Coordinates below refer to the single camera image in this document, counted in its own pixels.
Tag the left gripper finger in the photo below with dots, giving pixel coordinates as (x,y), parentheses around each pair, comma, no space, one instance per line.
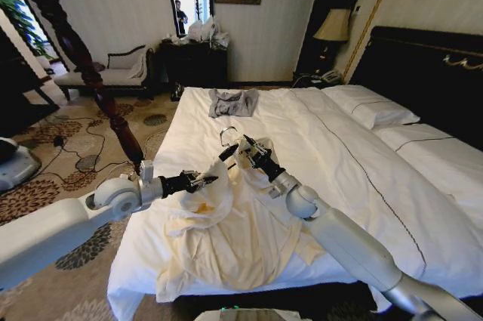
(202,185)
(200,176)

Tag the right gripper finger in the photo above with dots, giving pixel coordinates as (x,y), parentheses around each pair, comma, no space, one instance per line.
(231,152)
(255,144)

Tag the clothes hanger with silver hook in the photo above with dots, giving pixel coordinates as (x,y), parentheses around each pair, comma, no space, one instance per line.
(225,133)

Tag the cream shirt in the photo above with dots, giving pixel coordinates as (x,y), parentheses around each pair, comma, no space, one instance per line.
(226,245)

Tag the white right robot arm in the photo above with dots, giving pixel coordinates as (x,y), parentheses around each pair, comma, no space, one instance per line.
(347,245)

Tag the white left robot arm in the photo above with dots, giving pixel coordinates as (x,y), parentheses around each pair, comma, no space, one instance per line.
(45,234)

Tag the bed with white duvet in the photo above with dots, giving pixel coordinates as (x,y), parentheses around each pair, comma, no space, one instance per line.
(339,170)

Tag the grey crumpled garment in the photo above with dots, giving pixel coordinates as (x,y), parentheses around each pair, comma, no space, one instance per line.
(232,104)

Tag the small black floor item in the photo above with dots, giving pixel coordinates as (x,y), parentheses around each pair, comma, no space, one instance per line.
(177,93)

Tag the dark nightstand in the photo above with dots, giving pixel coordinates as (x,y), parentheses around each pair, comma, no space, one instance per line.
(307,78)

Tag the dark wooden dresser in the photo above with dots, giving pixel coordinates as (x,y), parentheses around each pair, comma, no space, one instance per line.
(194,66)

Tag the pale desk telephone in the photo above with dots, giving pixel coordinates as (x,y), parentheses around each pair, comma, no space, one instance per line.
(332,76)

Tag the white pillow with black trim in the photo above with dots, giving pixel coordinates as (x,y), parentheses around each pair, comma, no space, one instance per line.
(371,105)
(441,155)

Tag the white plastic bags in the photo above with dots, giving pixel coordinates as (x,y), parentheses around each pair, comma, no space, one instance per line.
(207,32)

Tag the white robot front shell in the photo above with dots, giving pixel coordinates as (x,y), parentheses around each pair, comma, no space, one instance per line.
(245,315)

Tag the table lamp with cream shade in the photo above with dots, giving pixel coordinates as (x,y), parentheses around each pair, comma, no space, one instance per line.
(332,26)

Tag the dark wooden coat rack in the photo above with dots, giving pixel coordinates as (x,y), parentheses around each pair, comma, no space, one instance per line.
(90,68)

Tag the white rounded machine base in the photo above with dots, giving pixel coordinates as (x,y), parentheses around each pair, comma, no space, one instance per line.
(17,168)

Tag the dark headboard with gold ornament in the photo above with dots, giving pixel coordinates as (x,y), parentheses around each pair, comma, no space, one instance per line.
(422,75)

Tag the dark wooden cabinet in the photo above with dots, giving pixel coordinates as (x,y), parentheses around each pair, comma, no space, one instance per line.
(15,94)

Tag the green leafy plant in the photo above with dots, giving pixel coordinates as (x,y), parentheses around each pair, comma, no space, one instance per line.
(19,15)

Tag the white chaise sofa dark frame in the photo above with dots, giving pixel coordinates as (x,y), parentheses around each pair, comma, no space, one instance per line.
(113,71)

